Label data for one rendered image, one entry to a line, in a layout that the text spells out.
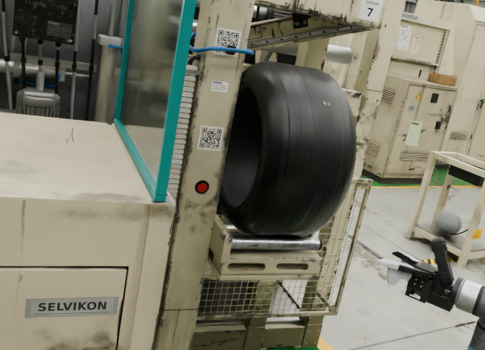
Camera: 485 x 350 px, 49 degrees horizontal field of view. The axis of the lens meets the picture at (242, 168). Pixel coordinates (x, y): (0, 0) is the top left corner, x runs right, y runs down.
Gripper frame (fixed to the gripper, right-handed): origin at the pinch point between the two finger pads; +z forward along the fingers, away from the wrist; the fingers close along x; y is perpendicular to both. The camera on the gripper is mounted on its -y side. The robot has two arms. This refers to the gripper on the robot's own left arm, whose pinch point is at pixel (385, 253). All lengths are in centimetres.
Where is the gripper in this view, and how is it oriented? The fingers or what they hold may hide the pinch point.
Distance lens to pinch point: 148.1
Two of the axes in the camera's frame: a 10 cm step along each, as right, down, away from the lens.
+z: -8.2, -3.0, 4.9
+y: -2.6, 9.5, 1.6
